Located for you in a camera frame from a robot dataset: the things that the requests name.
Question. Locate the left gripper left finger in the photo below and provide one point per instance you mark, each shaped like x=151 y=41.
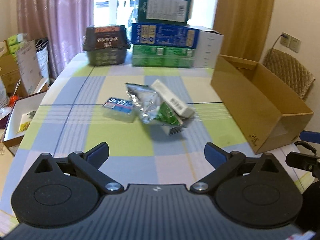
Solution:
x=86 y=166

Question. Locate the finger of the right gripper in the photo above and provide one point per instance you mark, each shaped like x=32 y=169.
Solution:
x=304 y=162
x=309 y=136

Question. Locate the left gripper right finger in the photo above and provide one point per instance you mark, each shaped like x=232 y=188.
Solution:
x=225 y=167

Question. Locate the white medicine box with barcode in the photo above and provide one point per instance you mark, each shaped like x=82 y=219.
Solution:
x=179 y=106

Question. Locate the green medicine box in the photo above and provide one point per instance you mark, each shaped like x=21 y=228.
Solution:
x=173 y=129

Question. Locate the blue floss pick box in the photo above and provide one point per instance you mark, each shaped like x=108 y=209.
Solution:
x=119 y=109

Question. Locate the silver green foil bag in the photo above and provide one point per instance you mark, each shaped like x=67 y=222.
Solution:
x=150 y=107

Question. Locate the brown cardboard box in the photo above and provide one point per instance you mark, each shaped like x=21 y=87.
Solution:
x=268 y=112

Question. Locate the open white shallow box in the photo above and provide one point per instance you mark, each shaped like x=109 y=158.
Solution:
x=20 y=118

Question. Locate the black Hongli food container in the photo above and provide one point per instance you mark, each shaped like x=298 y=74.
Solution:
x=106 y=45

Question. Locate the tall white box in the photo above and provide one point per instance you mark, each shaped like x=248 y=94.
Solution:
x=208 y=48

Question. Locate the brown cardboard hang packaging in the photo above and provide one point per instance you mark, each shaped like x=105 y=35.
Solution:
x=10 y=74

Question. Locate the green wrapped tissue pack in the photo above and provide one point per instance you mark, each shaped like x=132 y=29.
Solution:
x=162 y=56

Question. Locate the white paper envelope bag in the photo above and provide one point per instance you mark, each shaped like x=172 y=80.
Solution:
x=29 y=67

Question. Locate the blue carton box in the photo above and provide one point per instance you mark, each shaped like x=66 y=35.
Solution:
x=157 y=34

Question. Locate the brown curtain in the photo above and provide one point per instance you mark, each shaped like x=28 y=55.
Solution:
x=244 y=25

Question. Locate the pink curtain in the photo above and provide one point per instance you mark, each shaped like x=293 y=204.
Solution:
x=62 y=22

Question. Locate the dark green carton box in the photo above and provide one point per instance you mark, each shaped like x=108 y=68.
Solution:
x=174 y=12

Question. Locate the wall power socket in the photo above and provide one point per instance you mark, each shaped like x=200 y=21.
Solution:
x=285 y=39

